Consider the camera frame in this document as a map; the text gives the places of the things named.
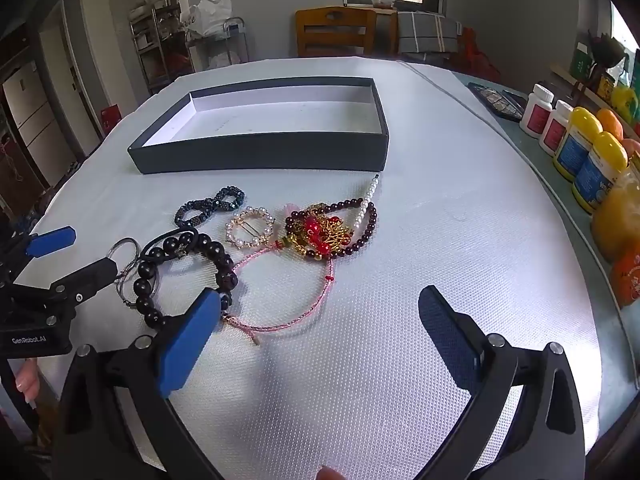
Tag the green box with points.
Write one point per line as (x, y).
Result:
(580, 60)

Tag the orange bottle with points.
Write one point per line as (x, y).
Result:
(627, 280)

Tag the dark grey shallow box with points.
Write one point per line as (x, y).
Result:
(250, 155)

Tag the pearl hair clip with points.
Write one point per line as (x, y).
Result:
(367, 202)

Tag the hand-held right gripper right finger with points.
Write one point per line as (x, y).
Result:
(447, 335)

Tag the grey plaid cloth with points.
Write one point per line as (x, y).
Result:
(430, 30)

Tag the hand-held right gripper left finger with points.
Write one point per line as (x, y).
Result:
(192, 340)

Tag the person's left hand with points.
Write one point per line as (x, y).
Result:
(29, 380)

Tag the white plastic bag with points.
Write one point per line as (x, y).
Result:
(210, 15)

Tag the person's right hand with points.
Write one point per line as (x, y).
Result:
(329, 473)

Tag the metal shelf rack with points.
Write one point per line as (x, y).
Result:
(160, 45)

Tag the white refrigerator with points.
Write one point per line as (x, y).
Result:
(27, 120)

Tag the colour palette case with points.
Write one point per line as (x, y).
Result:
(495, 101)

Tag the red box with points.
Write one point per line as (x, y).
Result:
(111, 120)

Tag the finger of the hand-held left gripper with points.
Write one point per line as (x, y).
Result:
(52, 239)
(90, 275)

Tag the large amber jar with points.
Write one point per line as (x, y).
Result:
(617, 215)

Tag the red bag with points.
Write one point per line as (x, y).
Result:
(480, 57)

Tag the black phone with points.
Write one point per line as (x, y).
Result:
(515, 95)

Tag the yellow bottle blue label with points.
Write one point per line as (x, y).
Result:
(575, 147)
(597, 175)

